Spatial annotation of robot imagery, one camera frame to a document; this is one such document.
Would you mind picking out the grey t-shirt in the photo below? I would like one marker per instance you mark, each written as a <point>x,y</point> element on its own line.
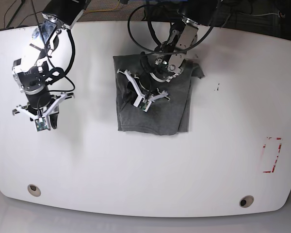
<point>166,116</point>

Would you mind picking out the left table cable grommet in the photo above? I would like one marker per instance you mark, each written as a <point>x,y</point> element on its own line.
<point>34,190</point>

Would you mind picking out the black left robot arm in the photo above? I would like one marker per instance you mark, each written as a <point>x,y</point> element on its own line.
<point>169,58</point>

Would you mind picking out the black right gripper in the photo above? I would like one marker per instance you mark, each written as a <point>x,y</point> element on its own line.
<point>36,103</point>

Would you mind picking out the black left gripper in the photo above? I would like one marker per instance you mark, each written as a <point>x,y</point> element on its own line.
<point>148,86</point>

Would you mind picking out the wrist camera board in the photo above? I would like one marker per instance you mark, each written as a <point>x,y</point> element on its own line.
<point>142,103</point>
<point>41,124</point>

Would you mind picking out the red tape rectangle marking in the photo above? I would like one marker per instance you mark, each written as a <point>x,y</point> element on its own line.
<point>270,154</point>

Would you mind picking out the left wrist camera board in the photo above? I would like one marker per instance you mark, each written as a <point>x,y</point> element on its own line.
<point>142,103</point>

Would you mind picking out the table cable grommet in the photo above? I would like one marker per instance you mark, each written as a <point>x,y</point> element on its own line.
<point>246,201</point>
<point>34,190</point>

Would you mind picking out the right table cable grommet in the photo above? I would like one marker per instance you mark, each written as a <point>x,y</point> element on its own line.
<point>246,201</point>

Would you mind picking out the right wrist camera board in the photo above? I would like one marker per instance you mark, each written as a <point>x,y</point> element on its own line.
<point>41,124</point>

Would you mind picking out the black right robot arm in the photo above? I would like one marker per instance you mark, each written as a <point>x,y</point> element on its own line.
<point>34,72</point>

